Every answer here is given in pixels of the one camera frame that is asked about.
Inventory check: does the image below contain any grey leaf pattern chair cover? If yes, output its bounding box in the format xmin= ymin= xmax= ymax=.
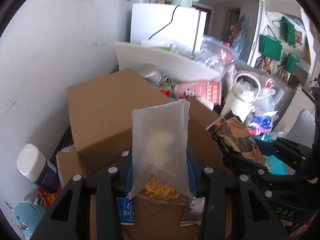
xmin=287 ymin=109 xmax=317 ymax=143

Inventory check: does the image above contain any white jug bottle with handle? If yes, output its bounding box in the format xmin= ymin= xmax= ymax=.
xmin=221 ymin=74 xmax=262 ymax=123

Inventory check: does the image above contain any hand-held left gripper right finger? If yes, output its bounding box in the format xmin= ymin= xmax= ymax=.
xmin=186 ymin=149 xmax=287 ymax=240

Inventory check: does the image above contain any brown cardboard box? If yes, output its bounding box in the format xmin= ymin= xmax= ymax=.
xmin=56 ymin=69 xmax=234 ymax=240

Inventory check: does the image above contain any white fridge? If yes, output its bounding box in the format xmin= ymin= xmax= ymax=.
xmin=130 ymin=3 xmax=208 ymax=53

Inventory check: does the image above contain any clear plastic bag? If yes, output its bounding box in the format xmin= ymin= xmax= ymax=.
xmin=192 ymin=34 xmax=240 ymax=73

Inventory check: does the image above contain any person's right hand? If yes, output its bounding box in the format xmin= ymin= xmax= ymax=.
xmin=280 ymin=219 xmax=300 ymax=232

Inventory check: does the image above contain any white bottle with navy label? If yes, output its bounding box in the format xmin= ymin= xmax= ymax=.
xmin=16 ymin=144 xmax=60 ymax=192

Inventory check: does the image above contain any large green tote bag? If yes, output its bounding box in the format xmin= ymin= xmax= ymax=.
xmin=259 ymin=25 xmax=283 ymax=60

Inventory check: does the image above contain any tilted green tote bag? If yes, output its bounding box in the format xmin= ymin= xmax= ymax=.
xmin=279 ymin=16 xmax=298 ymax=45

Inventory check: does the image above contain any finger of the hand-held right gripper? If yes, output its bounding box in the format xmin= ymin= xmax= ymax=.
xmin=254 ymin=137 xmax=314 ymax=173
xmin=222 ymin=153 xmax=304 ymax=202

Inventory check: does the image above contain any translucent white snack packet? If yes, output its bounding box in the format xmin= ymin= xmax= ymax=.
xmin=126 ymin=99 xmax=194 ymax=200

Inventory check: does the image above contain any small green tote bag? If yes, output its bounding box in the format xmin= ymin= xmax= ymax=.
xmin=282 ymin=52 xmax=299 ymax=74

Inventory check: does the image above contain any silver metal can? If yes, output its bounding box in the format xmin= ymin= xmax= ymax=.
xmin=137 ymin=64 xmax=164 ymax=84

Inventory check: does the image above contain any red cola bottle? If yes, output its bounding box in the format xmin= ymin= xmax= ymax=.
xmin=217 ymin=42 xmax=233 ymax=63

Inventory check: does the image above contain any brown black snack packet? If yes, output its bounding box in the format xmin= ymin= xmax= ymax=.
xmin=206 ymin=108 xmax=267 ymax=165

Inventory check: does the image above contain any pink paper cup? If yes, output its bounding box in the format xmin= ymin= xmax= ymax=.
xmin=174 ymin=80 xmax=223 ymax=105

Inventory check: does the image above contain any silver snack packet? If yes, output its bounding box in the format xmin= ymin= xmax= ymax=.
xmin=179 ymin=196 xmax=208 ymax=227

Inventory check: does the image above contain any clear bag of yellow crisps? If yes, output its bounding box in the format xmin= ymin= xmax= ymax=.
xmin=136 ymin=176 xmax=193 ymax=207

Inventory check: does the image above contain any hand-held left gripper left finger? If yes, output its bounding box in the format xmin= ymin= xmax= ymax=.
xmin=32 ymin=150 xmax=133 ymax=240

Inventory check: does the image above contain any light blue plastic gadget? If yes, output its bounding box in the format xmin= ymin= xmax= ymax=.
xmin=14 ymin=201 xmax=47 ymax=239

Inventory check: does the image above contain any green white box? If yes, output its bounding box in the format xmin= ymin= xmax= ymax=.
xmin=141 ymin=39 xmax=173 ymax=52

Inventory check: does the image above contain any blue tablet tube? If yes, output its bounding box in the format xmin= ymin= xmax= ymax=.
xmin=117 ymin=197 xmax=137 ymax=226

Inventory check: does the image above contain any blue snack bag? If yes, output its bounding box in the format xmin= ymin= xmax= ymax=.
xmin=247 ymin=110 xmax=279 ymax=133

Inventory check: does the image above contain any colourful hanging bag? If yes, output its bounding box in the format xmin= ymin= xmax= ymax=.
xmin=255 ymin=55 xmax=273 ymax=74

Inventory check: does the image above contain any red packet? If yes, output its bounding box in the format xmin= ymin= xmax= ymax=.
xmin=37 ymin=186 xmax=63 ymax=209

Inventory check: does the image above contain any black kettle cable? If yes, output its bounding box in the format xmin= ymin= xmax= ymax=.
xmin=148 ymin=5 xmax=181 ymax=40

